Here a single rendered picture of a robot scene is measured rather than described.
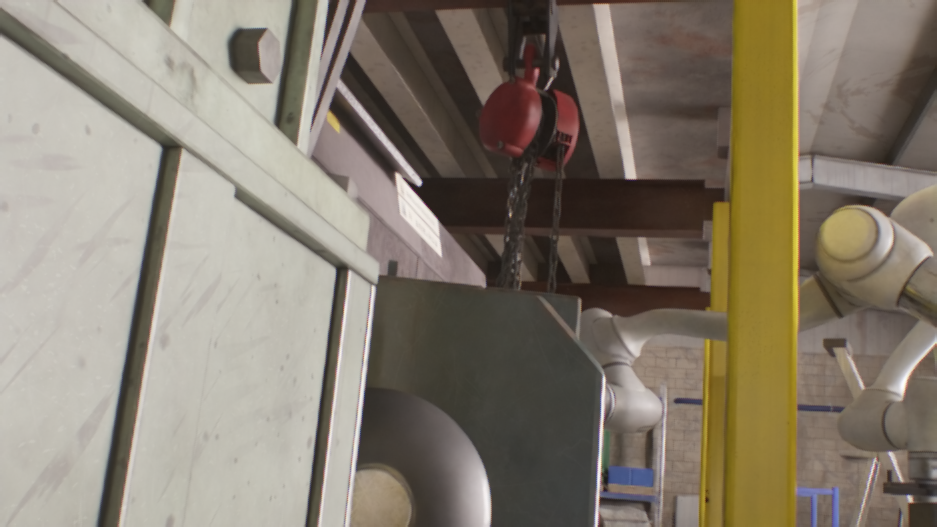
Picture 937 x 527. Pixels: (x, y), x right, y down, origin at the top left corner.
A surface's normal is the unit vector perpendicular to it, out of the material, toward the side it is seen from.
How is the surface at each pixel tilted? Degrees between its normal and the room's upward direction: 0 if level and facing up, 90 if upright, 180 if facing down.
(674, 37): 180
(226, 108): 90
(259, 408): 90
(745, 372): 90
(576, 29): 180
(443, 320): 90
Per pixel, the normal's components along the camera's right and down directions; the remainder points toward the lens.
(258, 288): 0.97, 0.03
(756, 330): -0.22, -0.25
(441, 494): 0.13, -0.22
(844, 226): -0.57, -0.29
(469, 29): -0.08, 0.97
